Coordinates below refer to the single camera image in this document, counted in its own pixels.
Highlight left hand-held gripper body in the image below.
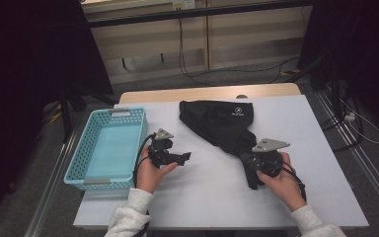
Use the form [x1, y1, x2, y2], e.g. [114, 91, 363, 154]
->
[147, 127, 181, 170]

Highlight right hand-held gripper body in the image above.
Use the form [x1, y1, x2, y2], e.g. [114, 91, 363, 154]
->
[240, 137, 291, 179]

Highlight black shorts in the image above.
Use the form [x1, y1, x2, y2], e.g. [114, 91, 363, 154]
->
[179, 100, 265, 191]

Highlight blue perforated plastic basket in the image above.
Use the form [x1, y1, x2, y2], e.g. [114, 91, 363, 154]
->
[63, 107, 149, 192]

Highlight person's left hand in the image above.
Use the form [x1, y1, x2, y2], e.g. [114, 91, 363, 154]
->
[135, 154, 179, 195]

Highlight person's right hand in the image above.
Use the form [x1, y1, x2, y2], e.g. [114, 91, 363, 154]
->
[256, 151, 307, 212]

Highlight wooden table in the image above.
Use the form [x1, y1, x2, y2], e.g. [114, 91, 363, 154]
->
[118, 82, 302, 105]

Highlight beige wooden cabinet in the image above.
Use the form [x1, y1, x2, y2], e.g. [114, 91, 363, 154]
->
[81, 0, 314, 85]

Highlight black curtain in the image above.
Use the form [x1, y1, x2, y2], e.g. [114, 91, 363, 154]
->
[297, 0, 379, 139]

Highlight left hand-held gripper black cable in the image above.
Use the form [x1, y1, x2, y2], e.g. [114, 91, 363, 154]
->
[132, 132, 158, 237]

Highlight hand-held gripper black cable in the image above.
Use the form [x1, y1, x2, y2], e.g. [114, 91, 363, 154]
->
[280, 164, 308, 202]
[132, 132, 158, 237]

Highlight right hand-held gripper black cable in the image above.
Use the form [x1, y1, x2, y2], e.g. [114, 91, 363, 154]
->
[280, 164, 308, 202]

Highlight black floor cables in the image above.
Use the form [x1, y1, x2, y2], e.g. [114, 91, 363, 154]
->
[320, 95, 365, 153]

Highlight metal floor rail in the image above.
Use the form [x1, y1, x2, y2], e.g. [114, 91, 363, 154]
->
[315, 90, 379, 225]
[24, 129, 77, 237]

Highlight black hanging power cable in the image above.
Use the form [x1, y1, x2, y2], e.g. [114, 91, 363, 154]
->
[177, 9, 301, 88]

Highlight yellow floor cable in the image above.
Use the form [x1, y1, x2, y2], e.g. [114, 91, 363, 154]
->
[48, 103, 63, 123]

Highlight white floor cable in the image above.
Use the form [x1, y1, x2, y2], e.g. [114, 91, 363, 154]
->
[340, 98, 379, 145]

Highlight white wall socket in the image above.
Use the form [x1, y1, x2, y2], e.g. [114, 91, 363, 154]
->
[172, 0, 197, 11]

